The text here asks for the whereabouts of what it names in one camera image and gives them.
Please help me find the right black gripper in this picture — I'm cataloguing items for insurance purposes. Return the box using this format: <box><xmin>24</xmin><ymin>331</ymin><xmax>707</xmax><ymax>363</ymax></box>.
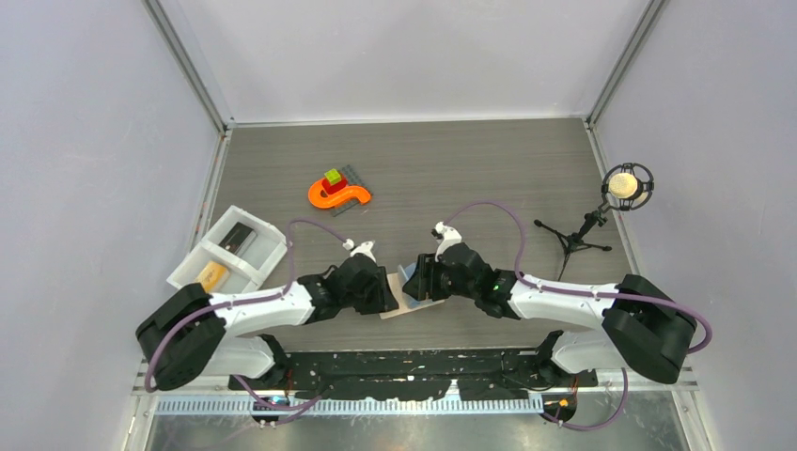
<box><xmin>402</xmin><ymin>253</ymin><xmax>478</xmax><ymax>302</ymax></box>

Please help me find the tan card holder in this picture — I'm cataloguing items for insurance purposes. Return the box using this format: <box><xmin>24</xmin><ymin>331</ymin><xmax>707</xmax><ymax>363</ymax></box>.
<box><xmin>379</xmin><ymin>263</ymin><xmax>445</xmax><ymax>319</ymax></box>

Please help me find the black credit card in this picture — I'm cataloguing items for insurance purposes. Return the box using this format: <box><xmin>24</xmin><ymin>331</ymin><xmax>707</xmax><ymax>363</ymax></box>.
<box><xmin>218</xmin><ymin>222</ymin><xmax>257</xmax><ymax>256</ymax></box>

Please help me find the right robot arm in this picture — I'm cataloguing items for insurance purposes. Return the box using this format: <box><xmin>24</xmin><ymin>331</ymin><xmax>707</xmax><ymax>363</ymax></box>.
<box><xmin>402</xmin><ymin>243</ymin><xmax>697</xmax><ymax>386</ymax></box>

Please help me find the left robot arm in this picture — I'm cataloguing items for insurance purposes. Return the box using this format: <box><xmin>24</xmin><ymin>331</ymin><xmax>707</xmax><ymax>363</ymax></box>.
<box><xmin>135</xmin><ymin>254</ymin><xmax>399</xmax><ymax>392</ymax></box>

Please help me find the orange card in tray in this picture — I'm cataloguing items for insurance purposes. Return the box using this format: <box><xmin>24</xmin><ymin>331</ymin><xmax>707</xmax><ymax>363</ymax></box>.
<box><xmin>194</xmin><ymin>261</ymin><xmax>230</xmax><ymax>293</ymax></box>

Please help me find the orange curved toy track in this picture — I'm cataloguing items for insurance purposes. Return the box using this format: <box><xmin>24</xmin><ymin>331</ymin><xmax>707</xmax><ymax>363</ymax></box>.
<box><xmin>307</xmin><ymin>179</ymin><xmax>372</xmax><ymax>210</ymax></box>

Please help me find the red toy block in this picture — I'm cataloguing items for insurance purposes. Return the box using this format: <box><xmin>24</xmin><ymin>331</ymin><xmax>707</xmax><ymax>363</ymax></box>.
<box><xmin>321</xmin><ymin>170</ymin><xmax>349</xmax><ymax>196</ymax></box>

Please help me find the grey studded baseplate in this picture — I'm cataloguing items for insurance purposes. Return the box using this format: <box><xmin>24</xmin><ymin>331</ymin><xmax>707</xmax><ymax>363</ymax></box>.
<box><xmin>331</xmin><ymin>164</ymin><xmax>372</xmax><ymax>217</ymax></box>

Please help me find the green toy block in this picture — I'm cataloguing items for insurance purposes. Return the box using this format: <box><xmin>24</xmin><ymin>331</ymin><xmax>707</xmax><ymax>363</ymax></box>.
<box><xmin>324</xmin><ymin>168</ymin><xmax>345</xmax><ymax>186</ymax></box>

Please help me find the white divided tray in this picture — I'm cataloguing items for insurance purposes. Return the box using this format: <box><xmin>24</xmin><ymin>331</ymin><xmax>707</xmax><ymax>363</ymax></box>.
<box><xmin>166</xmin><ymin>206</ymin><xmax>287</xmax><ymax>294</ymax></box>

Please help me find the microphone on tripod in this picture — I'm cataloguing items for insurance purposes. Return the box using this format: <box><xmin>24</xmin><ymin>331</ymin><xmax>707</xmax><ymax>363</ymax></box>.
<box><xmin>533</xmin><ymin>163</ymin><xmax>655</xmax><ymax>281</ymax></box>

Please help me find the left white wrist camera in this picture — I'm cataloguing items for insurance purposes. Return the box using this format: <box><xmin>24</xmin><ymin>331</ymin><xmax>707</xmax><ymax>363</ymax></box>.
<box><xmin>342</xmin><ymin>239</ymin><xmax>376</xmax><ymax>262</ymax></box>

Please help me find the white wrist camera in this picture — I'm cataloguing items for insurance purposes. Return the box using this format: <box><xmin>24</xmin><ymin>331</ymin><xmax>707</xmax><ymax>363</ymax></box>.
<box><xmin>342</xmin><ymin>239</ymin><xmax>376</xmax><ymax>262</ymax></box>
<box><xmin>431</xmin><ymin>222</ymin><xmax>462</xmax><ymax>260</ymax></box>

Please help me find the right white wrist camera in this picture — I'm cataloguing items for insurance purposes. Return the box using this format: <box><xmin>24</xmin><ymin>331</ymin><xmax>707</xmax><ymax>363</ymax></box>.
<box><xmin>431</xmin><ymin>222</ymin><xmax>462</xmax><ymax>260</ymax></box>

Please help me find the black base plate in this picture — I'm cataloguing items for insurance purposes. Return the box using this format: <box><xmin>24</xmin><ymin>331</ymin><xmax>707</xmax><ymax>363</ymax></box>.
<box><xmin>243</xmin><ymin>349</ymin><xmax>597</xmax><ymax>401</ymax></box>

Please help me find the white slotted cable duct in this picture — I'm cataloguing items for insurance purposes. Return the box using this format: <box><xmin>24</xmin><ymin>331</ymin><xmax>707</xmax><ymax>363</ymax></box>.
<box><xmin>154</xmin><ymin>394</ymin><xmax>543</xmax><ymax>416</ymax></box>

